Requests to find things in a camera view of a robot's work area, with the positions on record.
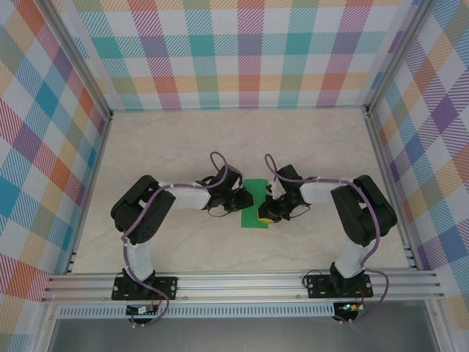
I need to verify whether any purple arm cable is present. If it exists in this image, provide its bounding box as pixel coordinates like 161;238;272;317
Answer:
122;151;230;329
264;153;390;326

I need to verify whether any perforated metal cable tray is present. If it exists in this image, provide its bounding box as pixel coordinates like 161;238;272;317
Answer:
58;306;336;319

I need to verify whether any aluminium side rail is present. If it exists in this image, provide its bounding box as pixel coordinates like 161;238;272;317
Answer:
364;108;418;272
65;113;114;276

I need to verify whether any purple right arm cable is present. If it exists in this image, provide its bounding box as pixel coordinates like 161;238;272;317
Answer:
264;153;390;326

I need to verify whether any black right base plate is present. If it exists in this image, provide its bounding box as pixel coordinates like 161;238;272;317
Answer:
306;274;374;298

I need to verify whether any aluminium frame post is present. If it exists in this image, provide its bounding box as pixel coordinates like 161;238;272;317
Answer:
362;0;439;114
42;0;114;120

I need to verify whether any thin black right gripper cable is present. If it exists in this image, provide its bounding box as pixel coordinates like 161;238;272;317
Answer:
287;203;312;221

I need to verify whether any thin black base wire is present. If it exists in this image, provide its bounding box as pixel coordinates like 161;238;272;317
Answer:
300;269;326;291

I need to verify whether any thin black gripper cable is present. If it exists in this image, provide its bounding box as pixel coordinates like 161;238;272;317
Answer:
287;203;312;221
205;205;231;218

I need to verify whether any green paper sheet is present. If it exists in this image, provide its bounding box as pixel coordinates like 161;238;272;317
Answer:
240;177;271;230

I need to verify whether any thin black left gripper cable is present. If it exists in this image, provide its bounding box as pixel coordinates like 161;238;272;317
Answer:
205;205;231;218

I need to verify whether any aluminium mounting rail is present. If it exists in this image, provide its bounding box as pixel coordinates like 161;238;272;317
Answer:
40;269;446;304

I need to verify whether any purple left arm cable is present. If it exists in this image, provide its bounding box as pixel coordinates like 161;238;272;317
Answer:
122;151;230;329

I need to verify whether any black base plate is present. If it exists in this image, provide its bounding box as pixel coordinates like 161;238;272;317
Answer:
306;274;374;298
111;276;179;301

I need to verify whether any left circuit board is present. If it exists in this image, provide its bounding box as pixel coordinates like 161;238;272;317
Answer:
126;304;158;316

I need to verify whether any aluminium frame leg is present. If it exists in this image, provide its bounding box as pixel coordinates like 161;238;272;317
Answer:
33;303;56;352
426;300;451;352

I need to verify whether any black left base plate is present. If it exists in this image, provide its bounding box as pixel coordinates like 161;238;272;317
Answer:
111;276;179;301

